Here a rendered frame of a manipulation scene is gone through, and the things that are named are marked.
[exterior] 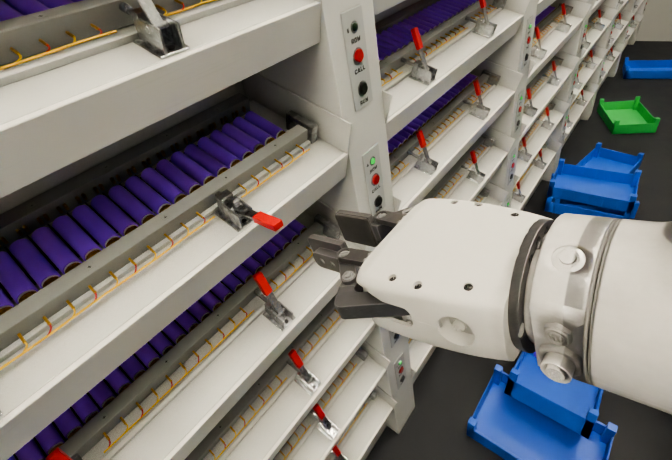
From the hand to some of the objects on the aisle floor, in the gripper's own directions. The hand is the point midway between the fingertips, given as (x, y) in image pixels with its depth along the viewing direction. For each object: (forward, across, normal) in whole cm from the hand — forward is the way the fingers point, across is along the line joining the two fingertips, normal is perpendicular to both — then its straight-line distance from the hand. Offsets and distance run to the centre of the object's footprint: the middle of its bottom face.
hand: (345, 240), depth 32 cm
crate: (+5, -54, +94) cm, 109 cm away
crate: (+6, -38, +99) cm, 106 cm away
